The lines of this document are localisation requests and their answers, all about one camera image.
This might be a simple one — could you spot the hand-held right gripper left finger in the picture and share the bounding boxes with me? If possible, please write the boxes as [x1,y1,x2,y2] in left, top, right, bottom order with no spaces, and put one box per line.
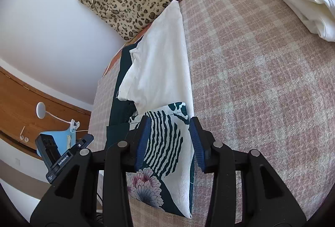
[30,114,152,227]

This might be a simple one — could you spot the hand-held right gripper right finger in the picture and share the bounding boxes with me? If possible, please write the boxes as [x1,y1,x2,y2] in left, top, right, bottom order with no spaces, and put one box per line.
[189,117,307,227]

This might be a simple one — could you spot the patterned green and white t-shirt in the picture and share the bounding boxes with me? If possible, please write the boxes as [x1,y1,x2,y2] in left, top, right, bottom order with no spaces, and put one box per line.
[106,0,195,218]

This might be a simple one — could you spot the light blue board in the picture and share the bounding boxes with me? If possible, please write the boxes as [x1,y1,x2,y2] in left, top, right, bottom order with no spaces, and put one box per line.
[39,130,77,160]

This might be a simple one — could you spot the white clip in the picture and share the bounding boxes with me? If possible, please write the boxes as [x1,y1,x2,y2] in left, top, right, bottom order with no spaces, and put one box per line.
[69,118,80,134]

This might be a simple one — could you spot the white gooseneck lamp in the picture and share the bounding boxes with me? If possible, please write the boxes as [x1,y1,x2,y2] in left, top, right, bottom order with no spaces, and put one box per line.
[36,102,79,126]

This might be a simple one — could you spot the brown wooden furniture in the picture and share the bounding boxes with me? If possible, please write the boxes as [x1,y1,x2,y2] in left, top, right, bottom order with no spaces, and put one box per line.
[0,66,93,157]

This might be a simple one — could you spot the pink plaid blanket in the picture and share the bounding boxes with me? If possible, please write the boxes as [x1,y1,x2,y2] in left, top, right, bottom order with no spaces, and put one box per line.
[88,0,335,225]

